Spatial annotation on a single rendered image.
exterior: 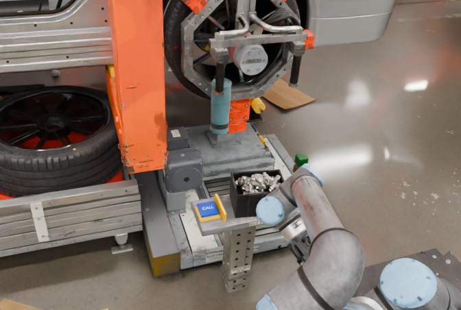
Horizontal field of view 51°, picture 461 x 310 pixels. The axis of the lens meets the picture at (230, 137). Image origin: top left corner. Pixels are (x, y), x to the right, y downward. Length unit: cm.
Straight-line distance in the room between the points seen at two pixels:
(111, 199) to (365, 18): 155
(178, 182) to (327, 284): 133
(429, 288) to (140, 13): 120
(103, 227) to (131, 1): 105
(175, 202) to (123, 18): 106
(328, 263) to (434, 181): 211
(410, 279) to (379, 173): 150
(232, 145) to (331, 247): 164
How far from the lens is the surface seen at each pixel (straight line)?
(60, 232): 221
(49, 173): 214
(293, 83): 211
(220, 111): 216
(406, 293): 154
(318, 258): 102
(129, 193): 211
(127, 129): 182
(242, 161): 263
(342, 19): 256
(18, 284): 233
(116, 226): 223
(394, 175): 301
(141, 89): 174
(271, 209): 153
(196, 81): 219
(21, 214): 213
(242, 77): 239
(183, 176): 220
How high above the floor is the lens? 174
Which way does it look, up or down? 34 degrees down
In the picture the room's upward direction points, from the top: 4 degrees clockwise
